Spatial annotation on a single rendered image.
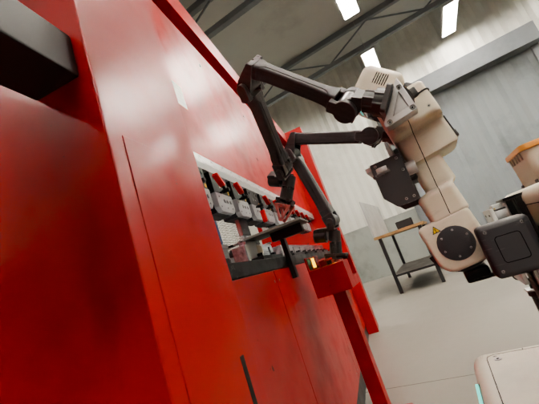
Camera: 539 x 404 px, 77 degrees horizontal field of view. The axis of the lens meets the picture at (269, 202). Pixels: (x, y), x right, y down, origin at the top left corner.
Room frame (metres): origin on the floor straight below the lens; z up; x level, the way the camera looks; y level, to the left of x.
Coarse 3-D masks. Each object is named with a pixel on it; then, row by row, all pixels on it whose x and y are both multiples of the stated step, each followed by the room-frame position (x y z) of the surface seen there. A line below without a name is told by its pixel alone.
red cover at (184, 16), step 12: (156, 0) 1.29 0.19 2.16; (168, 0) 1.33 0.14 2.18; (168, 12) 1.38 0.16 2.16; (180, 12) 1.44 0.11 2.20; (180, 24) 1.47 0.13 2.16; (192, 24) 1.57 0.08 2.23; (192, 36) 1.58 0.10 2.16; (204, 36) 1.71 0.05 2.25; (204, 48) 1.69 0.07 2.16; (216, 48) 1.89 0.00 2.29; (216, 60) 1.83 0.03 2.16; (228, 72) 1.99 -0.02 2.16; (228, 84) 2.11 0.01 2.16
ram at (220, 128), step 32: (160, 32) 1.18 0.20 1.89; (192, 64) 1.43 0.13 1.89; (192, 96) 1.31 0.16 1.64; (224, 96) 1.78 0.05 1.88; (192, 128) 1.21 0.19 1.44; (224, 128) 1.59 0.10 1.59; (256, 128) 2.33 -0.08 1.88; (224, 160) 1.44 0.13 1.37; (256, 160) 2.01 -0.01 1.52; (256, 192) 1.77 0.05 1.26
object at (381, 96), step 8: (384, 88) 0.94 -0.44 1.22; (392, 88) 0.91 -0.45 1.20; (368, 96) 0.95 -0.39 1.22; (376, 96) 0.93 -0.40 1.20; (384, 96) 0.91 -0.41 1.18; (368, 104) 0.96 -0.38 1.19; (376, 104) 0.94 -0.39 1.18; (384, 104) 0.91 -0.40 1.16; (368, 112) 0.98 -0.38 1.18; (376, 112) 0.96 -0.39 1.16; (384, 112) 0.92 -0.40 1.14
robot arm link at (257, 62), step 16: (256, 64) 1.02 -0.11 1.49; (240, 80) 1.07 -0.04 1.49; (256, 80) 1.06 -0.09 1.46; (272, 80) 1.04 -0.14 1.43; (288, 80) 1.01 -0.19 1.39; (304, 80) 1.01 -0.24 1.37; (304, 96) 1.04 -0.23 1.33; (320, 96) 1.01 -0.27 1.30; (336, 96) 1.02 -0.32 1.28; (336, 112) 1.00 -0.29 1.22; (352, 112) 0.98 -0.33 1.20
